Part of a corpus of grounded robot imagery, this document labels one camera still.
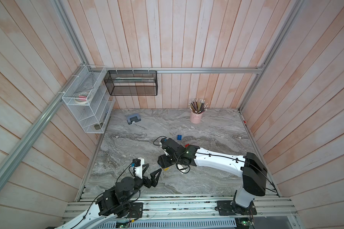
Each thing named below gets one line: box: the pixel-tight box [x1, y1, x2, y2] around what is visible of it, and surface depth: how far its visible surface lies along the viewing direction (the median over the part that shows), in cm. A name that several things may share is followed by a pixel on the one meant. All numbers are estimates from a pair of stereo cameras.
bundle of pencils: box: [188, 98, 209, 115], surface depth 109 cm
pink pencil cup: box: [190, 110, 204, 124], surface depth 107 cm
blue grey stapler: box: [127, 113, 141, 125], surface depth 113 cm
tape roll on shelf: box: [74, 91, 90, 105], surface depth 75 cm
